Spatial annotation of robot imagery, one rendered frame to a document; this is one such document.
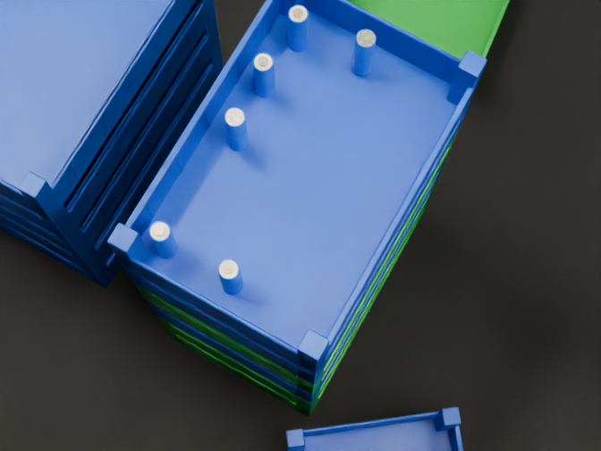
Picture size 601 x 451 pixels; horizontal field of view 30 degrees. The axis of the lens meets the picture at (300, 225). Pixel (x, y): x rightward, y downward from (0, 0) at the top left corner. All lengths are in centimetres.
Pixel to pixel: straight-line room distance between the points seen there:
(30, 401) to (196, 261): 47
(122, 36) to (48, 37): 8
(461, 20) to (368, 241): 59
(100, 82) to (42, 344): 40
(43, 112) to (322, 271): 34
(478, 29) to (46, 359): 70
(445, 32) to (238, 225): 60
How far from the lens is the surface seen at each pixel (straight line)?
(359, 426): 134
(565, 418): 142
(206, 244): 100
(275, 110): 104
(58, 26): 118
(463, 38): 152
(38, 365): 142
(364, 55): 101
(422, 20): 153
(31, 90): 116
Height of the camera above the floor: 137
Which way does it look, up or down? 75 degrees down
